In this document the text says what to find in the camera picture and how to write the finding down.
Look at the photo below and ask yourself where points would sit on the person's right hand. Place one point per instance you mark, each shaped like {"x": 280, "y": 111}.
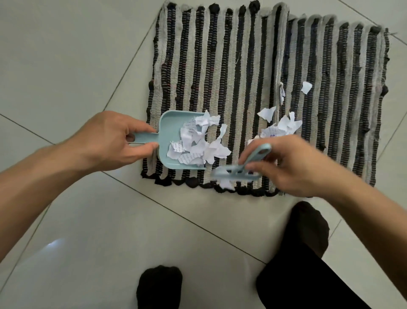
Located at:
{"x": 299, "y": 168}

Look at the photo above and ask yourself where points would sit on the person's left hand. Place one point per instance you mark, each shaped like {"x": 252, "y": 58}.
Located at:
{"x": 101, "y": 143}

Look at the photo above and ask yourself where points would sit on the person's left thumb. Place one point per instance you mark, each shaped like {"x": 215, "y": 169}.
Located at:
{"x": 143, "y": 152}

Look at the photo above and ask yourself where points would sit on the person's right thumb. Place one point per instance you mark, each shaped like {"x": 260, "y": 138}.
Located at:
{"x": 256, "y": 166}

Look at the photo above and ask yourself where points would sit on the person's left middle finger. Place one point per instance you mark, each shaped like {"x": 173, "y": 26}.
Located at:
{"x": 130, "y": 138}

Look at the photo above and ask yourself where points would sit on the light blue hand brush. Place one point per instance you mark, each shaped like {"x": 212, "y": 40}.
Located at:
{"x": 229, "y": 173}

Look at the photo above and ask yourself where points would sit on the light blue plastic dustpan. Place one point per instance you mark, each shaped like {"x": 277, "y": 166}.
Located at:
{"x": 168, "y": 127}

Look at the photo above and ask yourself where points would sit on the person's left forearm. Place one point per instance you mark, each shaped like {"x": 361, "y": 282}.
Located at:
{"x": 38, "y": 194}

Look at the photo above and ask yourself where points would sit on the person's right forearm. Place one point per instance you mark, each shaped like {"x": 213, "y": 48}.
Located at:
{"x": 375, "y": 222}

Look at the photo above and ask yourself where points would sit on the white torn paper piece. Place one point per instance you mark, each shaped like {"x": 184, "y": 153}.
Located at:
{"x": 266, "y": 113}
{"x": 307, "y": 87}
{"x": 226, "y": 184}
{"x": 281, "y": 94}

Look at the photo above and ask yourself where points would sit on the pile of torn paper scraps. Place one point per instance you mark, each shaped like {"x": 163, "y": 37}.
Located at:
{"x": 286, "y": 125}
{"x": 190, "y": 149}

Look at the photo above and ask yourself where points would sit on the black sock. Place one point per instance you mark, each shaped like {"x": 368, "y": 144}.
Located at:
{"x": 159, "y": 286}
{"x": 310, "y": 226}

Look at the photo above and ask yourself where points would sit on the black and beige striped rug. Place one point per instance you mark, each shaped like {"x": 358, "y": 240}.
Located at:
{"x": 241, "y": 63}

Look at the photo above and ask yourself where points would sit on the black trouser leg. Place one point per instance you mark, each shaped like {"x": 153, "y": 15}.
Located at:
{"x": 302, "y": 283}

